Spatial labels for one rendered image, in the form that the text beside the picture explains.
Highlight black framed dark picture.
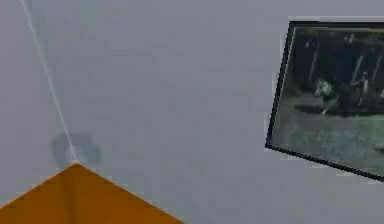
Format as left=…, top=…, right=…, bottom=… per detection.
left=264, top=20, right=384, bottom=183

